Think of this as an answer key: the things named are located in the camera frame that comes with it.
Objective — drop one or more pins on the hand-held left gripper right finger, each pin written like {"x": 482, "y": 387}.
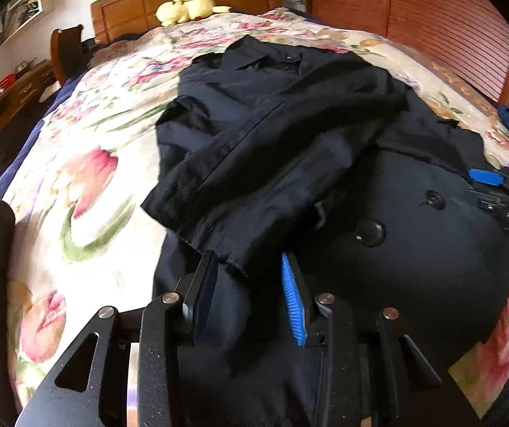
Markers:
{"x": 294, "y": 307}

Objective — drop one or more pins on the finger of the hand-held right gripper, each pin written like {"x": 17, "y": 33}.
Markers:
{"x": 486, "y": 176}
{"x": 481, "y": 200}

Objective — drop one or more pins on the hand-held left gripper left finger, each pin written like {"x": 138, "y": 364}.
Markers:
{"x": 203, "y": 302}

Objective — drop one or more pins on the black double-breasted coat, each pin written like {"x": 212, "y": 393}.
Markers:
{"x": 281, "y": 151}

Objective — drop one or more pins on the wooden slatted wardrobe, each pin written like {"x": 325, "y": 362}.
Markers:
{"x": 414, "y": 9}

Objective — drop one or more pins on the floral blanket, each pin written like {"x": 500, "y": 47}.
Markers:
{"x": 94, "y": 120}

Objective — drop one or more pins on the navy bed sheet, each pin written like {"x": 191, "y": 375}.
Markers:
{"x": 45, "y": 115}

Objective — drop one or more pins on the long wooden desk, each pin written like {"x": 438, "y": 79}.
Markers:
{"x": 10, "y": 102}

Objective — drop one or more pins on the wooden chair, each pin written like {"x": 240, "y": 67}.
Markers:
{"x": 65, "y": 49}

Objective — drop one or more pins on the yellow plush toy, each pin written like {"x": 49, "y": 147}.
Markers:
{"x": 179, "y": 9}

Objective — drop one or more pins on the red bowl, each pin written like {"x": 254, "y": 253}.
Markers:
{"x": 9, "y": 81}

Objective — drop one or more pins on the wooden bed headboard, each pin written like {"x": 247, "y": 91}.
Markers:
{"x": 147, "y": 4}

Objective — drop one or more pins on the white wall shelf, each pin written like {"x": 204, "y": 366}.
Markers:
{"x": 18, "y": 6}

